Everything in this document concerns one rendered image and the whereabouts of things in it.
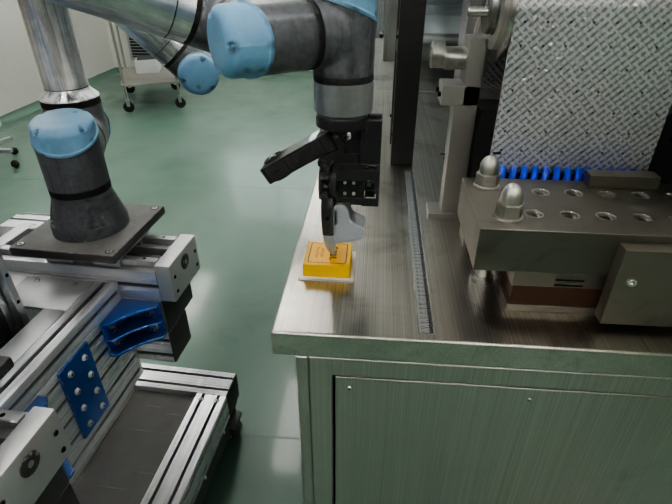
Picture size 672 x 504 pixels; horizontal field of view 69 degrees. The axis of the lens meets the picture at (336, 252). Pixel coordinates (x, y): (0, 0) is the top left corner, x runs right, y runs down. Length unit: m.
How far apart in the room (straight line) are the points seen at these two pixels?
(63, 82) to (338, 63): 0.70
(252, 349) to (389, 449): 1.23
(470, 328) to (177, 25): 0.51
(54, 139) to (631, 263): 0.94
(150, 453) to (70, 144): 0.81
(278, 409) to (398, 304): 1.11
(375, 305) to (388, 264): 0.11
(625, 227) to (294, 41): 0.45
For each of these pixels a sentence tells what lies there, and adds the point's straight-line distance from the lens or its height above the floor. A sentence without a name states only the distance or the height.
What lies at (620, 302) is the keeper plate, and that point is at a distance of 0.70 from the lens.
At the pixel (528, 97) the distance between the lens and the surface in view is 0.77.
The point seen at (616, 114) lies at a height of 1.12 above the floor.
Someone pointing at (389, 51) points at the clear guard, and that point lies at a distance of 1.78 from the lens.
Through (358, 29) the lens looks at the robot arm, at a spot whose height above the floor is 1.24.
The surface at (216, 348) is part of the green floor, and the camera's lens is 1.98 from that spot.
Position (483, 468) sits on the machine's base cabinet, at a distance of 0.84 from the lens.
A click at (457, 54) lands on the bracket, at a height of 1.18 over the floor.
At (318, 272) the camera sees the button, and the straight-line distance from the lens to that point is 0.72.
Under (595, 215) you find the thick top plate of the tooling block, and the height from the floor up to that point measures 1.03.
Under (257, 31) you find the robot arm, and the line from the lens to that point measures 0.55.
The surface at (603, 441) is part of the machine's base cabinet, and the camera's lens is 0.82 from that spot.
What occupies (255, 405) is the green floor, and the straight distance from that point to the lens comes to 1.76.
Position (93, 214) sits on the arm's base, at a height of 0.87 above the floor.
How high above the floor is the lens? 1.31
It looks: 32 degrees down
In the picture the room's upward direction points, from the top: straight up
